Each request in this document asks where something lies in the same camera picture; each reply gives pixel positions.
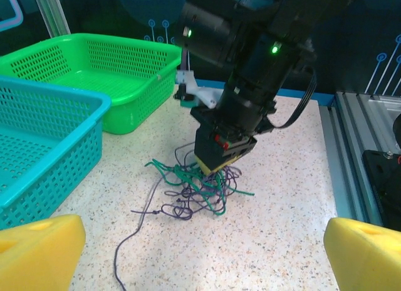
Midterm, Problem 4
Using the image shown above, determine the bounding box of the green plastic basket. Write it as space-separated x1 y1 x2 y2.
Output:
0 33 183 135

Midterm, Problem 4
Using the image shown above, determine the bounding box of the black flat wrist cable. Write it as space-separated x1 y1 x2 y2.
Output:
269 66 318 129

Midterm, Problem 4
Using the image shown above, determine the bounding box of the aluminium frame post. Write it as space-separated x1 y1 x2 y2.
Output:
33 0 71 38

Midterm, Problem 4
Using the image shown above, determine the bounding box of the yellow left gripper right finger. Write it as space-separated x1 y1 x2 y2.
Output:
324 218 401 291

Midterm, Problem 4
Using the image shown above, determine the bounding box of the teal plastic basket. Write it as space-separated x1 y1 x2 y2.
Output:
0 75 113 231

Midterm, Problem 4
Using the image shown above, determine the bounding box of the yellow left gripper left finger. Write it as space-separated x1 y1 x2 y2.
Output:
0 214 87 291

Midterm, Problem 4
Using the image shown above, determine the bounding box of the aluminium frame rail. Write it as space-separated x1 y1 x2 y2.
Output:
319 90 401 229

